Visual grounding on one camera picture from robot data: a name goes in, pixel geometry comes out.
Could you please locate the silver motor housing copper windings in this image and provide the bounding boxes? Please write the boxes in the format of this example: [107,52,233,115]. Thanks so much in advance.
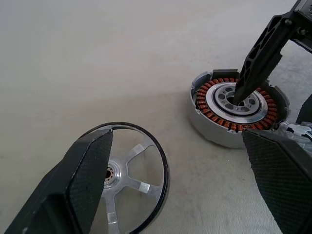
[189,69,291,149]

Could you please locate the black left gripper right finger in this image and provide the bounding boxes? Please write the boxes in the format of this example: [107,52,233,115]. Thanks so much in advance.
[242,128,312,234]

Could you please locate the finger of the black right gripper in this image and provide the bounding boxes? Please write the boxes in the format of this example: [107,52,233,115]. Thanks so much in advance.
[243,42,285,103]
[234,15,293,105]

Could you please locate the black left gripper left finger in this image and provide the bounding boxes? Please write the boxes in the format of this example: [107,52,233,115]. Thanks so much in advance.
[0,128,115,234]

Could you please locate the silver spoked rotor ring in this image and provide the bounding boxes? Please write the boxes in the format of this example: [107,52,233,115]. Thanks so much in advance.
[79,121,170,234]

